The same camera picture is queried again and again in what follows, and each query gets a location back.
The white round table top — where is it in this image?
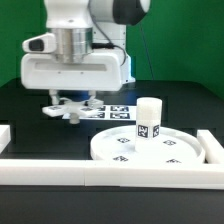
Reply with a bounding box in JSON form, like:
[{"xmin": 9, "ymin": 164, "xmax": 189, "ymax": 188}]
[{"xmin": 90, "ymin": 125, "xmax": 205, "ymax": 165}]

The white cross-shaped table base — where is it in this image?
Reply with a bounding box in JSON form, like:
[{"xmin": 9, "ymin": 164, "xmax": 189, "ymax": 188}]
[{"xmin": 42, "ymin": 98, "xmax": 103, "ymax": 124}]

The white U-shaped boundary frame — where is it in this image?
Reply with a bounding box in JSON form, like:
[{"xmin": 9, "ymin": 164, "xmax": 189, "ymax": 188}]
[{"xmin": 0, "ymin": 130, "xmax": 224, "ymax": 189}]

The white marker sheet with tags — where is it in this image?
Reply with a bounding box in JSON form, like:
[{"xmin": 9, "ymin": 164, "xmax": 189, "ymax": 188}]
[{"xmin": 61, "ymin": 104, "xmax": 138, "ymax": 122}]

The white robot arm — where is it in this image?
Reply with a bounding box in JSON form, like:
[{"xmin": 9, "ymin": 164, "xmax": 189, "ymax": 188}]
[{"xmin": 21, "ymin": 0, "xmax": 151, "ymax": 106}]

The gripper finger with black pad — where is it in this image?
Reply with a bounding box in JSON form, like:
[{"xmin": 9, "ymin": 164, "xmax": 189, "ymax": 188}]
[
  {"xmin": 88, "ymin": 90, "xmax": 96, "ymax": 107},
  {"xmin": 49, "ymin": 90, "xmax": 60, "ymax": 105}
]

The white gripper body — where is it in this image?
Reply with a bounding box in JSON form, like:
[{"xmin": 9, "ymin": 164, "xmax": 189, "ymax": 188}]
[{"xmin": 21, "ymin": 33, "xmax": 122, "ymax": 91}]

